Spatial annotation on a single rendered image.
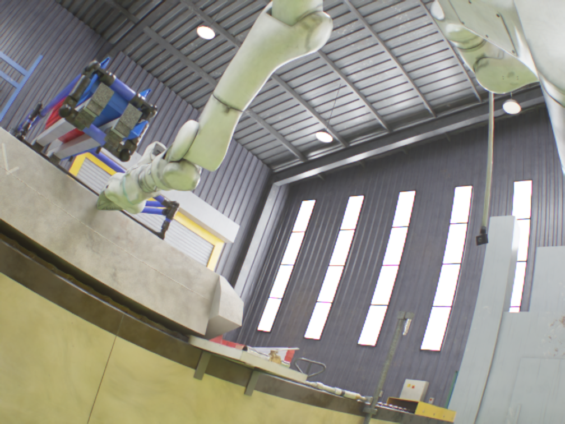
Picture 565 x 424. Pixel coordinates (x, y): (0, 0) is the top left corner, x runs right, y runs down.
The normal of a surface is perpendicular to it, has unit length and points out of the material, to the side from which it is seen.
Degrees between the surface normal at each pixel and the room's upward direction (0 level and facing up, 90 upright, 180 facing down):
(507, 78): 173
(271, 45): 130
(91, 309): 90
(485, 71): 162
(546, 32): 92
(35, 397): 90
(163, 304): 80
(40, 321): 90
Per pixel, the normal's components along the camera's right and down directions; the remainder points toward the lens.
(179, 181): -0.14, 0.84
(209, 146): 0.16, 0.45
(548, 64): -0.85, -0.33
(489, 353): -0.65, -0.49
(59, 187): 0.73, -0.21
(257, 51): -0.20, 0.15
